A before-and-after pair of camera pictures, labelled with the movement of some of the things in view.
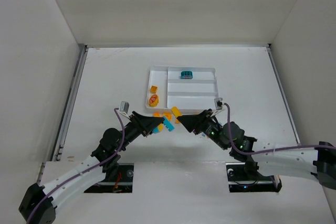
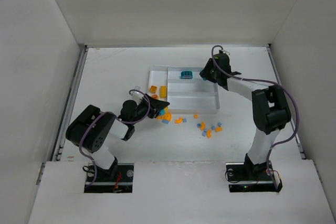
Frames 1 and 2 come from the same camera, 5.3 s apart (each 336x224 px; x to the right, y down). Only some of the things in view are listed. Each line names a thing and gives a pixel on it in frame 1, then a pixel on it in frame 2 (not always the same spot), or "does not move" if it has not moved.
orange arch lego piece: (168, 115) does not move
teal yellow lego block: (169, 126) -> (164, 110)
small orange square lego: (154, 89) does not move
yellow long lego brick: (176, 112) -> (163, 91)
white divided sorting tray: (199, 93) does not move
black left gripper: (138, 123) -> (151, 107)
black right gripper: (202, 122) -> (212, 69)
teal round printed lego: (186, 75) does not move
